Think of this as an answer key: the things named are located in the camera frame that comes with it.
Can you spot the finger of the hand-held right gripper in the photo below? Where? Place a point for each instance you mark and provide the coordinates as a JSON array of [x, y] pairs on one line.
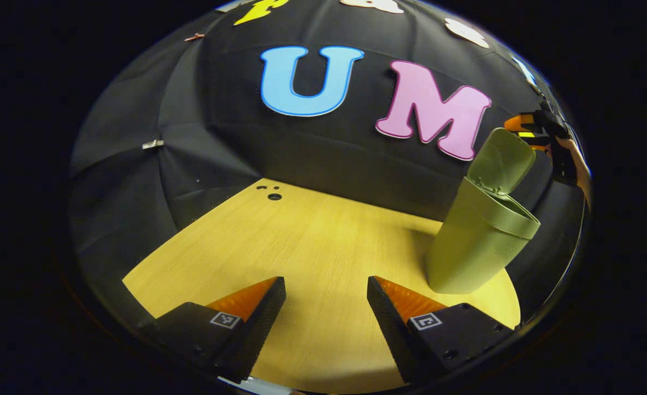
[[521, 122], [537, 141]]

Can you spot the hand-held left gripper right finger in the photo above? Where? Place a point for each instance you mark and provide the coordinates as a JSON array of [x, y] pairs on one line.
[[389, 323]]

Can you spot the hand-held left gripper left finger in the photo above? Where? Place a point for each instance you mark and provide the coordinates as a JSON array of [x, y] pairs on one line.
[[260, 318]]

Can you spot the green garbage bin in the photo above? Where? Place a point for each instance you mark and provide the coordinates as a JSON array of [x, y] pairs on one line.
[[477, 241]]

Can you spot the wooden desktop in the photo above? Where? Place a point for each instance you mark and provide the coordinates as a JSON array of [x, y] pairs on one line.
[[312, 258]]

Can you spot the black backdrop cloth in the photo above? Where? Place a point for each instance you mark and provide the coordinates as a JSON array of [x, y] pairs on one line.
[[219, 153]]

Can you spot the silver cloth clip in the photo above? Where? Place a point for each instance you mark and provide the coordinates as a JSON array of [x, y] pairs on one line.
[[153, 144]]

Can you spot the red cloth clip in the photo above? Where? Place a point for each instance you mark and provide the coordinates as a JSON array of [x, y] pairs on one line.
[[194, 37]]

